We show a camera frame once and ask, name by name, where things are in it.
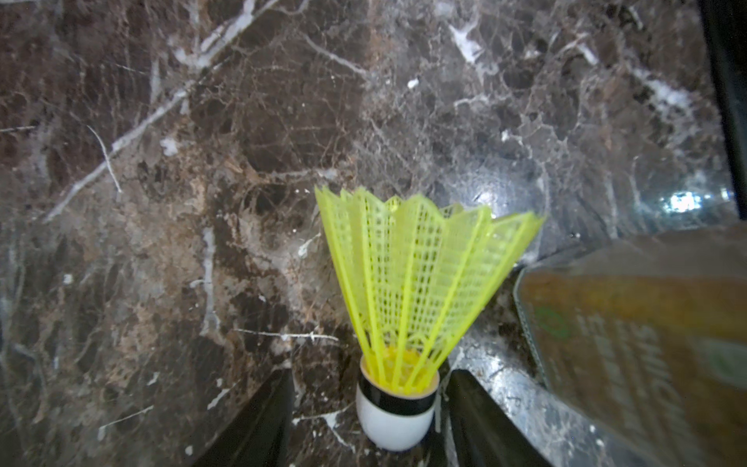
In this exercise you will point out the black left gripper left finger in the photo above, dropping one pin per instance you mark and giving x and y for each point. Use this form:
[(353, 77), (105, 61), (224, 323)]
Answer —
[(259, 435)]

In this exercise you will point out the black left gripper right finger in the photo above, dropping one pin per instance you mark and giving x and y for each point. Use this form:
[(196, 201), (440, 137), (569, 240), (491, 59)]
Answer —
[(482, 433)]

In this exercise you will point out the green shuttlecock low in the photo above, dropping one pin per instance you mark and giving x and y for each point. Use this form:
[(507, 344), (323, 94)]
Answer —
[(414, 277)]

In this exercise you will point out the metal lidded shaker jar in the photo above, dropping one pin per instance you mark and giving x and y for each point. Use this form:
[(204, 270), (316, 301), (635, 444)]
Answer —
[(646, 336)]

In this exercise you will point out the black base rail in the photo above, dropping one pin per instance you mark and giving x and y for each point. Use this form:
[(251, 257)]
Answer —
[(724, 26)]

